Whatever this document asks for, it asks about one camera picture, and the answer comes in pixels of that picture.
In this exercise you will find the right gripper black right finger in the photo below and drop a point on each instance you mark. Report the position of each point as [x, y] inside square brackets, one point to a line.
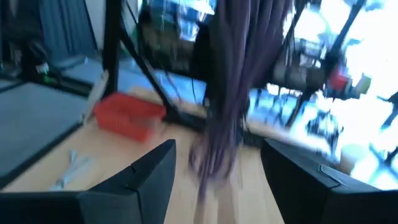
[311, 193]

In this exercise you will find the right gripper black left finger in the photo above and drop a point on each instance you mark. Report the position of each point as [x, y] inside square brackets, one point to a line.
[140, 193]

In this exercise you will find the red plastic basket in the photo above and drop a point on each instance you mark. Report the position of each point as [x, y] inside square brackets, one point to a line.
[127, 116]

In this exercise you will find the grey floor mat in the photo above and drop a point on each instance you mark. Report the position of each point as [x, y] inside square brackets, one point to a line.
[31, 124]

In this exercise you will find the black rig frame post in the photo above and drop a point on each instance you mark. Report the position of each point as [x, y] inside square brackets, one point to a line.
[111, 46]

